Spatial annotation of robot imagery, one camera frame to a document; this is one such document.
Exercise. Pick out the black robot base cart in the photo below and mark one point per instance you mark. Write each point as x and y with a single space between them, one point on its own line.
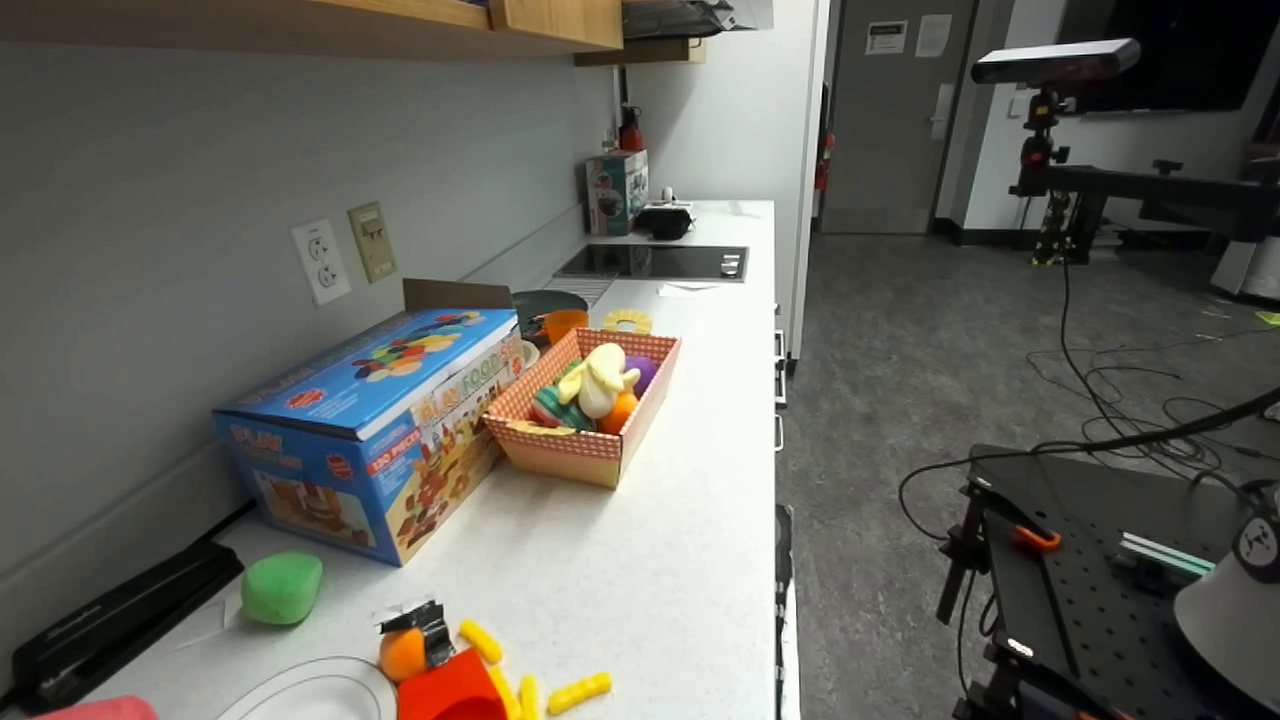
1117 593

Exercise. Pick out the yellow toy banana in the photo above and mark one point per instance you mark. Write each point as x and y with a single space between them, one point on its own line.
597 382

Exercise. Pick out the red checkered food basket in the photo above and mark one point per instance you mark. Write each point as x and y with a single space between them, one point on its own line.
540 433

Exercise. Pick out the black induction cooktop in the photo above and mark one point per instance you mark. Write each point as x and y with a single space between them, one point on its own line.
656 261

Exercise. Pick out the black small pan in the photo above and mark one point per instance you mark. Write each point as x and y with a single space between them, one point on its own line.
662 221

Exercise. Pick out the blue toy food box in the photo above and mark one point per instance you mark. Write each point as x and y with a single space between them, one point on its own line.
378 440

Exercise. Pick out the yellow toy fry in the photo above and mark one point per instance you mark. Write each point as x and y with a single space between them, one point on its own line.
581 694

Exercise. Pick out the green toy sponge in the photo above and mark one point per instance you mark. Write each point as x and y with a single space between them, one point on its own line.
283 590

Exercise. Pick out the white small plate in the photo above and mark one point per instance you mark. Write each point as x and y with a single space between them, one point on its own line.
316 690

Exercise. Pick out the coral pink cloth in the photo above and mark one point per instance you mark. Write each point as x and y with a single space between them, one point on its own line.
103 711

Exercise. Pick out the beige wall switch plate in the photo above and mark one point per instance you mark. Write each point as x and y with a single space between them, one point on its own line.
374 240

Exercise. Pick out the white wall outlet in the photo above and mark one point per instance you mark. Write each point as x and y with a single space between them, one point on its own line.
322 261

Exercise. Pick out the black stereo camera on stand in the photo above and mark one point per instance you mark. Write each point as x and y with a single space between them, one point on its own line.
1058 62

